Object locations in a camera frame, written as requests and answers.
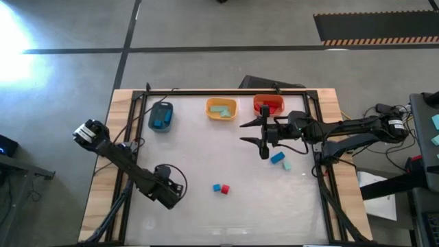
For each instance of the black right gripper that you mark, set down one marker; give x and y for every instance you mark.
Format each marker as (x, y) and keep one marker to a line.
(278, 132)

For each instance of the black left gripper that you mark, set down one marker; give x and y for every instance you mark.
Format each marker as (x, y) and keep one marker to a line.
(168, 193)

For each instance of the medium red block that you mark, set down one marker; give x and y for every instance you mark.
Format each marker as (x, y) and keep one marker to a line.
(274, 109)

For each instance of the large blue block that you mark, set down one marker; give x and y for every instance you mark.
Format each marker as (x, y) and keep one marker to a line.
(277, 158)

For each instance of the small teal block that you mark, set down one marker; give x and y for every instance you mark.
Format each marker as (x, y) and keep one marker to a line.
(225, 114)

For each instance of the long teal block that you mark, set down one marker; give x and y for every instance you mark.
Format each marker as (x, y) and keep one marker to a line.
(216, 109)

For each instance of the teal rounded block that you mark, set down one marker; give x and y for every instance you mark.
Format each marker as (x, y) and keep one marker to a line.
(286, 166)

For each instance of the red rounded-top block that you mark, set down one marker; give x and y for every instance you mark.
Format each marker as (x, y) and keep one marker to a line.
(225, 189)

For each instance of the long blue block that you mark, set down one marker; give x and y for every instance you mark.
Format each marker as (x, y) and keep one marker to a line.
(167, 116)

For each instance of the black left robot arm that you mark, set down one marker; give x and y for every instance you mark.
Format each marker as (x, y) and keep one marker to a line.
(120, 161)

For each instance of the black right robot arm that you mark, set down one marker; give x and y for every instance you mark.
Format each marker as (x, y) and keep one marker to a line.
(360, 127)

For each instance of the orange plastic bin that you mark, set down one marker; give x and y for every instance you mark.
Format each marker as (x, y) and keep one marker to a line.
(257, 101)

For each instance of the yellow plastic bin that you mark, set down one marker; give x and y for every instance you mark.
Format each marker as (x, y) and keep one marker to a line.
(214, 116)

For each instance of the black flat panel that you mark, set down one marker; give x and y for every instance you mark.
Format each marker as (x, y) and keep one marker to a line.
(260, 82)

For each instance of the dark teal plastic bin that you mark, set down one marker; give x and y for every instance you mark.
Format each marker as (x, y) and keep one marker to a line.
(152, 109)

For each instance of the black power adapter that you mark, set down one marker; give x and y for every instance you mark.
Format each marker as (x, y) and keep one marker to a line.
(382, 108)

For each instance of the black stand leg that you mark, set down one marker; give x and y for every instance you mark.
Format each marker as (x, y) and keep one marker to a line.
(387, 187)

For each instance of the white paper sheet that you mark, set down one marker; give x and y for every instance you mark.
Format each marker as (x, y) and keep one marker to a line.
(380, 206)

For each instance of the black desk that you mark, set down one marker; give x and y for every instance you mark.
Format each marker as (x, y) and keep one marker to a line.
(20, 166)

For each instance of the black hazard-striped floor mat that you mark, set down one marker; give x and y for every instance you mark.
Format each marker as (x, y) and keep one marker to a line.
(377, 25)

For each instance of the black device with blue light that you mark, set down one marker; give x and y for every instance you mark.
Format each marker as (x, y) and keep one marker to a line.
(7, 145)

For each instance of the black cart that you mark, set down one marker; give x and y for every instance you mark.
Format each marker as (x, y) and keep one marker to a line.
(423, 144)

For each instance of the teal block on cart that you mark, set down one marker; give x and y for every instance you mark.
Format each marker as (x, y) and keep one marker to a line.
(436, 140)
(436, 121)

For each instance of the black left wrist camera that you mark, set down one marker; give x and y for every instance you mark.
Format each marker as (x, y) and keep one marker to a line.
(163, 170)

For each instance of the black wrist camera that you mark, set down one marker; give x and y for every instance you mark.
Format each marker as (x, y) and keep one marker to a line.
(163, 170)
(297, 120)

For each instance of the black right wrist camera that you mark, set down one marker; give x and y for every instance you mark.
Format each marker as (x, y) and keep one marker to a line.
(297, 120)

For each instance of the black metal rig frame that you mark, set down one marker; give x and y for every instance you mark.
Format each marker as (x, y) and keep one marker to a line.
(223, 92)

